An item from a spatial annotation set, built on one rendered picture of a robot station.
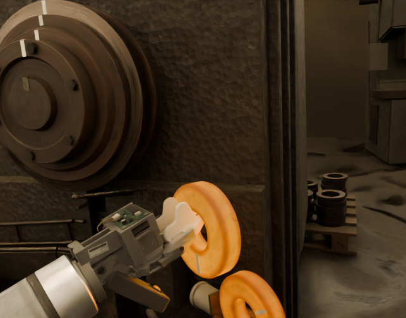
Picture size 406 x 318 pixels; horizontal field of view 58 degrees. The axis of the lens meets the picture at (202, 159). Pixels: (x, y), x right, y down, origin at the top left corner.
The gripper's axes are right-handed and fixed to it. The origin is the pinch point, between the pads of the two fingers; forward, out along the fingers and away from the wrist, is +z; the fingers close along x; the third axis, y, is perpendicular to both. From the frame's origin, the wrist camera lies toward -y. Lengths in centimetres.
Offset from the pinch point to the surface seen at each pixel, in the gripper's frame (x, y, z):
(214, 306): 7.8, -23.9, 0.1
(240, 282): 0.5, -16.7, 3.5
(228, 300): 4.5, -22.1, 2.0
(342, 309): 49, -119, 82
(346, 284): 60, -125, 103
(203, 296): 13.0, -24.6, 0.8
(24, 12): 53, 43, 1
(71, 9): 42, 40, 8
